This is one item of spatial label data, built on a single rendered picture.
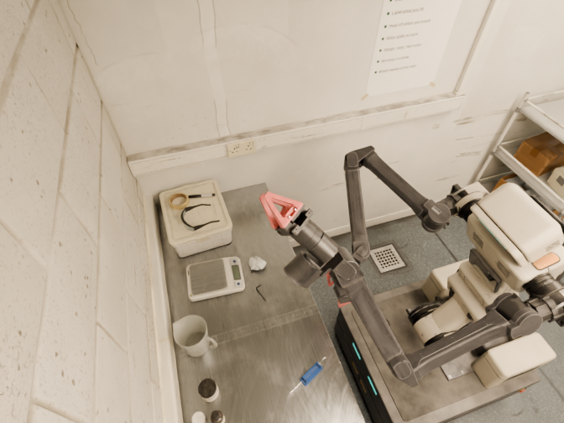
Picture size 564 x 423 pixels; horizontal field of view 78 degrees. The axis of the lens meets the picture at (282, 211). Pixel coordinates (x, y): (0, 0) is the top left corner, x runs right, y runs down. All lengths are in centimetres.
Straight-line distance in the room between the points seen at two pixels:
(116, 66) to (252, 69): 55
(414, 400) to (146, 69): 191
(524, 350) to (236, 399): 133
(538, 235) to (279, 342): 101
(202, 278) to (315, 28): 122
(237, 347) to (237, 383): 14
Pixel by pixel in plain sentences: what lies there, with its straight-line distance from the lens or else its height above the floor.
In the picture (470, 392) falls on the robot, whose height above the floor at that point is 37.
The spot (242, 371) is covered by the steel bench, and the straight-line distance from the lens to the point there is 154.
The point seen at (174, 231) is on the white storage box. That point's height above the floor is 89.
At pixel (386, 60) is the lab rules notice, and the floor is 140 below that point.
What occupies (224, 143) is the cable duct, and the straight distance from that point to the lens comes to 180.
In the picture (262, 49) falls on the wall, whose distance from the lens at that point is 166.
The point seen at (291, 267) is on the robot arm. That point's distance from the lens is 79.
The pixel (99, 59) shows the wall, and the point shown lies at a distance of 162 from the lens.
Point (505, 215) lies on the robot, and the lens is 121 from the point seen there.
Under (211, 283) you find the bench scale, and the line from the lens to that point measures 167.
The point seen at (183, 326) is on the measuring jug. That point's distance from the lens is 154.
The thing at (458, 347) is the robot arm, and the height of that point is 122.
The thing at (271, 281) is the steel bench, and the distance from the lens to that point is 169.
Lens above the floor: 223
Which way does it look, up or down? 49 degrees down
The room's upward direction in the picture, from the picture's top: straight up
